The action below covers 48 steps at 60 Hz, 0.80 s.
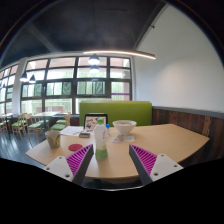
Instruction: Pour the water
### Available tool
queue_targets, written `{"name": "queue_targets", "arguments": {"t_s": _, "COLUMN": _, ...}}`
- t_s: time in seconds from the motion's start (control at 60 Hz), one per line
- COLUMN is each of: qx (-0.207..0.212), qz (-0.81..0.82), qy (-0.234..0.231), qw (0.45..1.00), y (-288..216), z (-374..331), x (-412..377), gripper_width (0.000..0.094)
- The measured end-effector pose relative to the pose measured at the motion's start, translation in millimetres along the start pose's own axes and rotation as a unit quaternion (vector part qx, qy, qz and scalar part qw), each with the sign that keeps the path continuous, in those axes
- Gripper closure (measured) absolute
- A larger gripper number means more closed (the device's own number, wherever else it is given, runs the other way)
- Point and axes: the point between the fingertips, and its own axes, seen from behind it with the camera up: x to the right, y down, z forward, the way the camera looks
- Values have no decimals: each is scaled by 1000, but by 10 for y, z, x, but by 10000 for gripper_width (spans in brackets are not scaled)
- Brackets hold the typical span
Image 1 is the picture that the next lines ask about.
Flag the black pendant lamp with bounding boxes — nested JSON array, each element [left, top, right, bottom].
[[20, 72, 28, 82], [88, 54, 100, 65]]

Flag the red round coaster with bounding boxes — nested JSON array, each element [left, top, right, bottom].
[[68, 144, 83, 152]]

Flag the green upholstered booth bench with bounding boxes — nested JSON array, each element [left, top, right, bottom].
[[79, 100, 152, 126]]

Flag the wooden chair green cushion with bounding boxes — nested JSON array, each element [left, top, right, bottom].
[[51, 114, 70, 131]]

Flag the white ceramic bowl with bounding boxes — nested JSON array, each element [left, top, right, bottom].
[[113, 120, 136, 135]]

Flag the black framed tablet display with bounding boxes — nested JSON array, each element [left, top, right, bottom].
[[84, 113, 108, 131]]

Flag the wooden chair green seat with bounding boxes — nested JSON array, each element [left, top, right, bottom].
[[11, 114, 26, 137]]

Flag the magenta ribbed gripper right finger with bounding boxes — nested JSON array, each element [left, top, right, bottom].
[[129, 144, 182, 185]]

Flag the long linear ceiling light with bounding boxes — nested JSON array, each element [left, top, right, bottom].
[[83, 50, 156, 60]]

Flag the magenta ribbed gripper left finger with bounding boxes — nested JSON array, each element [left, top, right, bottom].
[[44, 144, 94, 186]]

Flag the black pendant lamp centre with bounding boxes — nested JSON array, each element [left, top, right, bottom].
[[88, 54, 100, 65]]

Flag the clear bottle with green label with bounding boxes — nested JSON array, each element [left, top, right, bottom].
[[94, 118, 108, 160]]

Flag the small dark book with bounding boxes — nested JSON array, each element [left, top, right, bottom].
[[79, 132, 91, 138]]

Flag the large black framed window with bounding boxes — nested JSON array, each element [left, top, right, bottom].
[[21, 56, 132, 114]]

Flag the background wooden dining table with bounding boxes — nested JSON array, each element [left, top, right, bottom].
[[32, 111, 60, 129]]

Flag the white paper sheets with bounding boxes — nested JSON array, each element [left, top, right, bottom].
[[60, 126, 83, 136]]

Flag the black pendant lamp left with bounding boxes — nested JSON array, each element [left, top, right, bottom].
[[20, 72, 28, 82]]

